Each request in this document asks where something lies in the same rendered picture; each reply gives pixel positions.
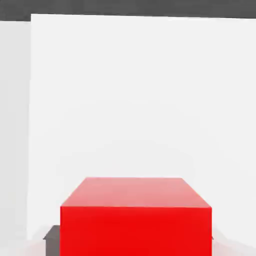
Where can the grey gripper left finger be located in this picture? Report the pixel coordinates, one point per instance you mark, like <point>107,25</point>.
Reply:
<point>53,243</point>

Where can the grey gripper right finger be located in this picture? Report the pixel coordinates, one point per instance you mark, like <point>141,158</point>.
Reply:
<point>219,249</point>

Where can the small red cube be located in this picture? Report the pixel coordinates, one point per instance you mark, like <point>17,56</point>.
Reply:
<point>136,230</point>

